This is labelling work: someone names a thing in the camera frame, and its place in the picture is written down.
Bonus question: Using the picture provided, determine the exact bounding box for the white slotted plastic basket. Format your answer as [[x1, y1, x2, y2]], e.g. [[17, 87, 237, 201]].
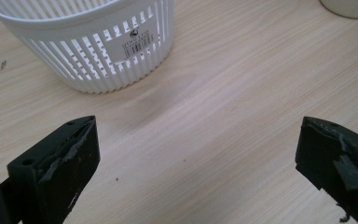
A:
[[0, 0, 175, 94]]

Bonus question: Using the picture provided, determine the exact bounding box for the pale green pump bottle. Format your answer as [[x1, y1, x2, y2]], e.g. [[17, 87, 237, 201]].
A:
[[319, 0, 358, 20]]

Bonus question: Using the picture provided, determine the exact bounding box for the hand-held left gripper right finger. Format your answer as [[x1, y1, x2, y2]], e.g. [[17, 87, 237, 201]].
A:
[[295, 116, 358, 224]]

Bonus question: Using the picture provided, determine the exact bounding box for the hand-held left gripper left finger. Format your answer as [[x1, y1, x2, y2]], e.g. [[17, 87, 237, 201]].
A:
[[7, 115, 102, 224]]

